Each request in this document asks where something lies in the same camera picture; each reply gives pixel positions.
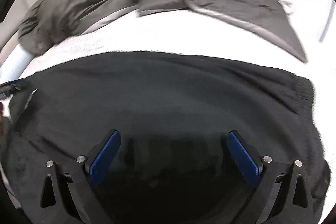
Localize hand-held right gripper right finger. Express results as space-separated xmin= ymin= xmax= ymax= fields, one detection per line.
xmin=227 ymin=130 xmax=315 ymax=224

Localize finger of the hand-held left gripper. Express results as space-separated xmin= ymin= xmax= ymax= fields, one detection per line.
xmin=0 ymin=82 xmax=21 ymax=100

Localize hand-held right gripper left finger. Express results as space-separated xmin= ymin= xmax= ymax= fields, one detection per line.
xmin=39 ymin=130 xmax=122 ymax=224

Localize black pants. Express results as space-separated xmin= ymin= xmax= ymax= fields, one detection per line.
xmin=0 ymin=51 xmax=331 ymax=224

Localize light blue pillow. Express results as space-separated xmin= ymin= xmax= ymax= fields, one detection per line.
xmin=5 ymin=45 xmax=34 ymax=75

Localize bed with white honeycomb sheet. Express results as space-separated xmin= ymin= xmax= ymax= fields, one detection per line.
xmin=0 ymin=0 xmax=336 ymax=214

